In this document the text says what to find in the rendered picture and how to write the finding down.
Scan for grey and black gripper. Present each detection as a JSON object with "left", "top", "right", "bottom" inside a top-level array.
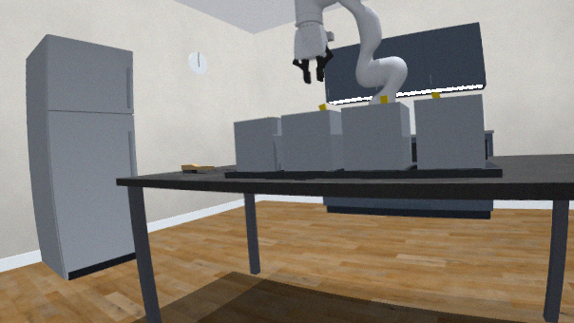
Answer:
[{"left": 293, "top": 23, "right": 334, "bottom": 84}]

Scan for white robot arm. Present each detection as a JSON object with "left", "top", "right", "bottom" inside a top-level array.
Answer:
[{"left": 295, "top": 0, "right": 408, "bottom": 105}]

